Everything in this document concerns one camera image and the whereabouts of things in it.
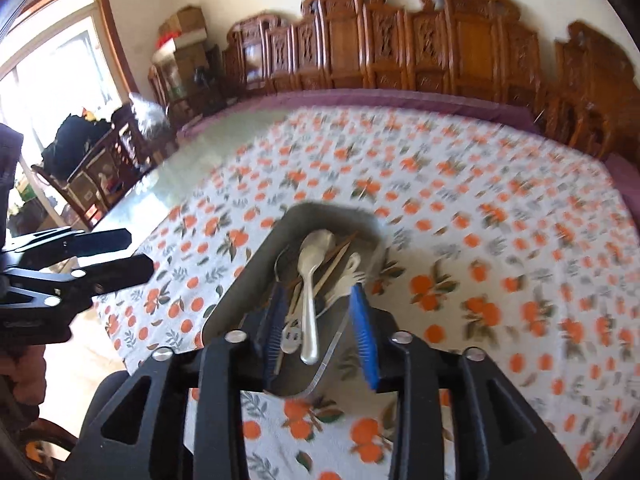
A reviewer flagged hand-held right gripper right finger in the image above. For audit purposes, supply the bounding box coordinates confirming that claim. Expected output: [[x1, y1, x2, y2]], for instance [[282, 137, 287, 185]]
[[348, 284, 583, 480]]

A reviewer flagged orange fruit print tablecloth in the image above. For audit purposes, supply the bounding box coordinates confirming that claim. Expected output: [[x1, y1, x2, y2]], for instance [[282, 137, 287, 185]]
[[92, 105, 633, 480]]

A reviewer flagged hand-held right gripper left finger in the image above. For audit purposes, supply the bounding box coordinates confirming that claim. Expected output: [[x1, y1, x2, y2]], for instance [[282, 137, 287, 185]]
[[65, 285, 288, 480]]

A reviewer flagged wooden door frame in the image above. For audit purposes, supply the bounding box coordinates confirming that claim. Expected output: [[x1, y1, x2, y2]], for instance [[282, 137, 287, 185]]
[[0, 0, 141, 106]]

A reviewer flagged white lidded cardboard box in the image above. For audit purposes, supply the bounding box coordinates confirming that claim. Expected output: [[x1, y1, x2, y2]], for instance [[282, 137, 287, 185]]
[[152, 30, 208, 51]]

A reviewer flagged metal spoon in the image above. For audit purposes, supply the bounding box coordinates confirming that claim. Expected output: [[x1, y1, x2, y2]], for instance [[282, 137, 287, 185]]
[[297, 229, 337, 366]]

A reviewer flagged metal fork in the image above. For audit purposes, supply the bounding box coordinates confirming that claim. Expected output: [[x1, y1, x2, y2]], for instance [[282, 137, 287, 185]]
[[272, 246, 305, 353]]

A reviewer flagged carved wooden sofa bench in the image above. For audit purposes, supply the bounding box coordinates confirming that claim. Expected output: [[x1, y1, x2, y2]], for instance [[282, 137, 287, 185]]
[[220, 0, 551, 133]]

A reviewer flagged glass cabinet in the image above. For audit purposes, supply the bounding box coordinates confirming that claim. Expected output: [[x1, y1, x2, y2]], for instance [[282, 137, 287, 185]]
[[147, 42, 221, 111]]

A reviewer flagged carved wooden armchair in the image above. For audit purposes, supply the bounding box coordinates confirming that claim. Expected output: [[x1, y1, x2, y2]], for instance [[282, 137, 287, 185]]
[[542, 20, 638, 161]]

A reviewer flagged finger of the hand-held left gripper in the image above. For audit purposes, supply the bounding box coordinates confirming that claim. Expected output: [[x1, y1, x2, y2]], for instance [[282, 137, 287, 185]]
[[5, 227, 132, 266], [5, 254, 155, 306]]

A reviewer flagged brown cardboard box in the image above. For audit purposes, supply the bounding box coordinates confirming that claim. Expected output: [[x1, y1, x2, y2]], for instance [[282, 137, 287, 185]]
[[159, 6, 207, 35]]

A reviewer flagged black clothes pile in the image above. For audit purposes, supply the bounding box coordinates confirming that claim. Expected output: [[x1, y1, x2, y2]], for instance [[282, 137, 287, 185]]
[[42, 112, 113, 176]]

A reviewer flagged purple armchair cushion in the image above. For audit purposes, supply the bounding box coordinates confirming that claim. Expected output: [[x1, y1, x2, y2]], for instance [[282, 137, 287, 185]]
[[602, 152, 633, 196]]

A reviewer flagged person's left hand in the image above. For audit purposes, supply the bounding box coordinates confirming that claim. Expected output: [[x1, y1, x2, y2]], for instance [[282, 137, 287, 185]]
[[0, 345, 47, 426]]

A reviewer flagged purple sofa cushion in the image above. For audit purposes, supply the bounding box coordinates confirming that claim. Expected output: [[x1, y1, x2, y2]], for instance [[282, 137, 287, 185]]
[[177, 87, 543, 141]]

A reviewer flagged light wooden chopstick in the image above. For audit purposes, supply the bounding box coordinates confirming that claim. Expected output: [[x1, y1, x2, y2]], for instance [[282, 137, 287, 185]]
[[312, 245, 351, 301], [320, 232, 360, 286]]

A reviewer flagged wooden dining chair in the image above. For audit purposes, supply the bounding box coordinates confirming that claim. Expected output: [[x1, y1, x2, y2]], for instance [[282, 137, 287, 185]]
[[32, 105, 156, 231]]

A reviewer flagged rectangular metal tray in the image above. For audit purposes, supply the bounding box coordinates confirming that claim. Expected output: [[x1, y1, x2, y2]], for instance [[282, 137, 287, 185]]
[[200, 201, 383, 400]]

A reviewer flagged clear plastic bag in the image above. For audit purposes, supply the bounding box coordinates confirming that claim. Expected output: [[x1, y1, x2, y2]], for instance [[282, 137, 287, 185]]
[[129, 91, 171, 136]]

